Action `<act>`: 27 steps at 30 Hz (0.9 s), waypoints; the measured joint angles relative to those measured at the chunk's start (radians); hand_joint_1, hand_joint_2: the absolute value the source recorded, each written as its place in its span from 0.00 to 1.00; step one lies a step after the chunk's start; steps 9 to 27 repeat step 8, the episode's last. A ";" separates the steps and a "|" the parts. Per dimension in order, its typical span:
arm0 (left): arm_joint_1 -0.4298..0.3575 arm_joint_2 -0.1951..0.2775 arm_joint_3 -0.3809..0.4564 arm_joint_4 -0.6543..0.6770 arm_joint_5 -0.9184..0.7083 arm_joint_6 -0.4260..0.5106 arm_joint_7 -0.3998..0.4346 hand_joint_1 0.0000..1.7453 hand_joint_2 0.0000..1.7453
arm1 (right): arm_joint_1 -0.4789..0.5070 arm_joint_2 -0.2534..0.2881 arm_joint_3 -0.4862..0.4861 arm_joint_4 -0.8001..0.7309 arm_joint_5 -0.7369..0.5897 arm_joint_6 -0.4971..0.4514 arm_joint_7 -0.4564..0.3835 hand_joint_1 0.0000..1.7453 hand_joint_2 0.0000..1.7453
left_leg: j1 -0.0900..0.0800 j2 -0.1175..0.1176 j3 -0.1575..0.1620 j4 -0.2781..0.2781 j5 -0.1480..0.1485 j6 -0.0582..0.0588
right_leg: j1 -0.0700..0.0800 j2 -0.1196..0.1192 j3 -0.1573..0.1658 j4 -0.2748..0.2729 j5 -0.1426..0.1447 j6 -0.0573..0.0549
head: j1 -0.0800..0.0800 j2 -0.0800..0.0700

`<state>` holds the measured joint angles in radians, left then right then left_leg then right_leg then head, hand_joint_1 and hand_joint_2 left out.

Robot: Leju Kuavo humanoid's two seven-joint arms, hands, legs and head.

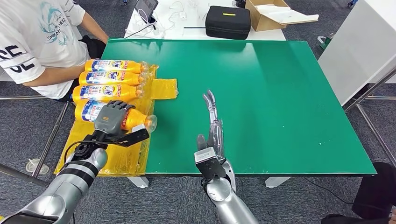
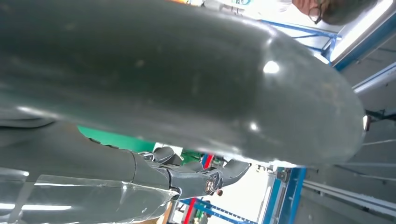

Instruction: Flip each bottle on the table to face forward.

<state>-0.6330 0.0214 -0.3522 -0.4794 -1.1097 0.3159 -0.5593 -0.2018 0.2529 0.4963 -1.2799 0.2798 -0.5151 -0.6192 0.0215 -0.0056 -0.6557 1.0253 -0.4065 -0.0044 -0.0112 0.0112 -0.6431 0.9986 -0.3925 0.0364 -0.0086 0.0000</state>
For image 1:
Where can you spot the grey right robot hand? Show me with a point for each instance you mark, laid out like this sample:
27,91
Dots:
213,133

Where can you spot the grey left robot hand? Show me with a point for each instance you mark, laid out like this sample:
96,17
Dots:
109,119

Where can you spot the orange detergent bottle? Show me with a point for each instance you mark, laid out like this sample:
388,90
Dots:
92,92
139,119
105,65
99,77

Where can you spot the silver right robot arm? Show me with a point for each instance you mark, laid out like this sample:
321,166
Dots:
229,204

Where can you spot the person's left forearm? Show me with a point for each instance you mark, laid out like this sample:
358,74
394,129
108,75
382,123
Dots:
94,28

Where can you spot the person's right forearm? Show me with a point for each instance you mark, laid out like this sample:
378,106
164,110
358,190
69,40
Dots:
54,77

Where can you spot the yellow taped cardboard mat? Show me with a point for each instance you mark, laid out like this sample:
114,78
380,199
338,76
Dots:
130,160

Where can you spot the green top table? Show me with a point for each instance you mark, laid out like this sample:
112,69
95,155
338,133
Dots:
278,108

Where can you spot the white table foot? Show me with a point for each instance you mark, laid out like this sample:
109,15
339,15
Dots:
139,182
275,181

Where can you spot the clear plastic lid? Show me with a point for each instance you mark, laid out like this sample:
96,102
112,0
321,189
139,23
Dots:
30,166

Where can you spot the white power strip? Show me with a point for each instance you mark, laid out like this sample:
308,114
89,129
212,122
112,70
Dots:
145,33

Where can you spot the thin black stick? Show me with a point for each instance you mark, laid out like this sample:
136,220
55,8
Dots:
195,27

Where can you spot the black zip case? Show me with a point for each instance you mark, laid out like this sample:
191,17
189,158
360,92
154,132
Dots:
228,24

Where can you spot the white table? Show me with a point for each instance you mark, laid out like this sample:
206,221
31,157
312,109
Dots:
271,35

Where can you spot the person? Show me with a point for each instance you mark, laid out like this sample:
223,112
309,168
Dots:
31,34

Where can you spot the dark tablet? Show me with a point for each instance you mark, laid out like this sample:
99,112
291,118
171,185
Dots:
148,7

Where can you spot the brown cardboard box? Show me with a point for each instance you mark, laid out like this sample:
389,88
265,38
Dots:
262,24

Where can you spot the black device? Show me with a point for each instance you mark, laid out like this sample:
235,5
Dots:
240,3

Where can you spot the white foam sheet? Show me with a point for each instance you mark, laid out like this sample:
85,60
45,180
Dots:
287,17

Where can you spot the green floor object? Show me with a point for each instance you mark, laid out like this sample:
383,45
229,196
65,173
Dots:
325,44

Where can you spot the white cabinet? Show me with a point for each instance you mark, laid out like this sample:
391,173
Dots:
355,54

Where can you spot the black chair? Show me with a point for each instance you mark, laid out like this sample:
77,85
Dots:
376,191

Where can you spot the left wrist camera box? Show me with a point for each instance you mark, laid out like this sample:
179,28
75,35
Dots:
134,136

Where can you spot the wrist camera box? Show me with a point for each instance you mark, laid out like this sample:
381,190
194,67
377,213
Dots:
208,165
134,136

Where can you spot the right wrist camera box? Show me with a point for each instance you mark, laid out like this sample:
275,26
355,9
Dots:
208,165

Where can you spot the metal frame legs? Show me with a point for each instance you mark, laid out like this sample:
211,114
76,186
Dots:
369,91
18,173

